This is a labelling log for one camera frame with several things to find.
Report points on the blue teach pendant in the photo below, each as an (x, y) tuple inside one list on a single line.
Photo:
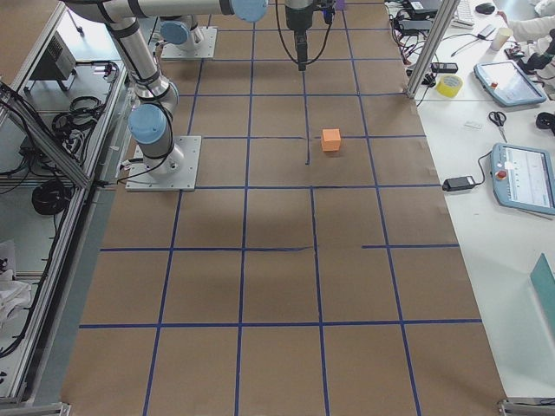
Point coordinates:
[(523, 178), (508, 84)]

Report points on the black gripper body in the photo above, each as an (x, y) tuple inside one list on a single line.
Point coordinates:
[(297, 19)]

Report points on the teal plastic panel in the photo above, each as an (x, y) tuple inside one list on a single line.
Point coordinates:
[(542, 280)]

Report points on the aluminium frame post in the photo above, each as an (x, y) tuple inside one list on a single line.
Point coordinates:
[(441, 23)]

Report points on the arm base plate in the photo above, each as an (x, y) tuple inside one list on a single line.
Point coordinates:
[(205, 51), (177, 172)]

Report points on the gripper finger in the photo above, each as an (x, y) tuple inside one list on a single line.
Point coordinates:
[(302, 56)]

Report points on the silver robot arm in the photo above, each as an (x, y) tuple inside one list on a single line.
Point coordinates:
[(182, 31), (151, 123)]

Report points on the near blue teach pendant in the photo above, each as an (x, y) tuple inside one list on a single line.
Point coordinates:
[(523, 178)]

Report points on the orange foam cube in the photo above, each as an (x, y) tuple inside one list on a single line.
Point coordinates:
[(331, 140)]

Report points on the paper cup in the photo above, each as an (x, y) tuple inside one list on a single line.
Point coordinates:
[(502, 35)]

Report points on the purple foam cube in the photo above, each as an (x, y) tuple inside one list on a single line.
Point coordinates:
[(341, 4)]

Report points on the yellow tape roll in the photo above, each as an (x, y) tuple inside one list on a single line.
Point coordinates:
[(449, 85)]

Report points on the brown paper table cover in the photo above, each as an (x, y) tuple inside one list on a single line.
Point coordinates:
[(291, 281)]

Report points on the black power adapter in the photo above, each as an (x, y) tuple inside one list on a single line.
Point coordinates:
[(458, 184)]

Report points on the far blue teach pendant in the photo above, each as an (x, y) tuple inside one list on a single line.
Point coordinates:
[(508, 84)]

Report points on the black scissors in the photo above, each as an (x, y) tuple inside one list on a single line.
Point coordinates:
[(498, 118)]

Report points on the black remote device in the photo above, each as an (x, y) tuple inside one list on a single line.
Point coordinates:
[(444, 67)]

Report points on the grey control box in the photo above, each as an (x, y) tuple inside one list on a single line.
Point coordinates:
[(57, 63)]

